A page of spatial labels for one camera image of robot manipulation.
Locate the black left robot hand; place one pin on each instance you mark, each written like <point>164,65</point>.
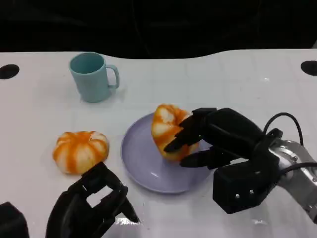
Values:
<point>74,213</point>

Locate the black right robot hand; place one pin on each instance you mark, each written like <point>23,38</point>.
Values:
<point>230,134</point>

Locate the orange and white bread roll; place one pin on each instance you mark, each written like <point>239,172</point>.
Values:
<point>79,148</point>
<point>164,126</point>

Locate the lilac plate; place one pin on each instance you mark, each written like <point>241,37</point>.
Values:
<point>141,153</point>

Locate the pale green mug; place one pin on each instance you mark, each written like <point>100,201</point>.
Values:
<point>90,81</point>

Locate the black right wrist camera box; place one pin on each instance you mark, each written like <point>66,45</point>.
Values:
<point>237,183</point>

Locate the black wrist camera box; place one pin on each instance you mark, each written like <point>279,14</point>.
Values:
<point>237,183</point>
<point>11,221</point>

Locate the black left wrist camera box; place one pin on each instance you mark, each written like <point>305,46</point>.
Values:
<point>11,221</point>

